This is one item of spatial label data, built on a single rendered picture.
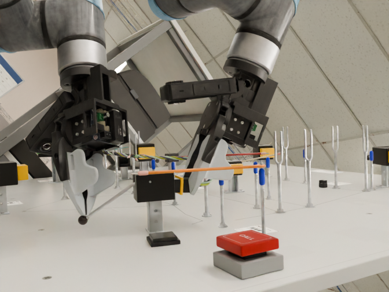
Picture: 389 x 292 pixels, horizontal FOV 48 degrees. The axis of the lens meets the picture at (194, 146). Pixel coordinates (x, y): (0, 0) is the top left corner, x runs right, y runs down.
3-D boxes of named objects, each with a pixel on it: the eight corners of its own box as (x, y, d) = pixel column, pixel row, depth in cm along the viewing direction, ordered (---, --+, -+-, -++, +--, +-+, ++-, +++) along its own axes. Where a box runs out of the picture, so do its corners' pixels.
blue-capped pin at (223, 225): (216, 226, 68) (215, 171, 67) (226, 225, 68) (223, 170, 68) (219, 228, 66) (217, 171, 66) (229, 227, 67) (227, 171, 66)
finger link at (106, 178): (109, 209, 60) (105, 145, 63) (78, 216, 63) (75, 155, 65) (124, 210, 62) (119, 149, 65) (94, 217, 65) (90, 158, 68)
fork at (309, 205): (317, 207, 79) (315, 128, 78) (309, 208, 78) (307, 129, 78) (309, 205, 81) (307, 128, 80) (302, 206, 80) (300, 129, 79)
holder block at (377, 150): (375, 181, 107) (374, 145, 107) (405, 187, 96) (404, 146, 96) (358, 182, 107) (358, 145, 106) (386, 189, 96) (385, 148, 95)
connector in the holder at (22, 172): (15, 178, 88) (14, 164, 88) (25, 178, 89) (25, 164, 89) (18, 180, 85) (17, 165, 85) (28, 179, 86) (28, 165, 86)
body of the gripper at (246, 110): (256, 153, 65) (285, 79, 66) (205, 131, 63) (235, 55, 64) (237, 150, 73) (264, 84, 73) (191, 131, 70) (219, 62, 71)
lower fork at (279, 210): (287, 212, 75) (285, 130, 75) (279, 214, 75) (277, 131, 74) (280, 210, 77) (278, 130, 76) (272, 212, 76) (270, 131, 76)
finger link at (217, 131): (213, 163, 62) (233, 107, 64) (204, 159, 61) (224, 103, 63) (202, 165, 66) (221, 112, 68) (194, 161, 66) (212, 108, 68)
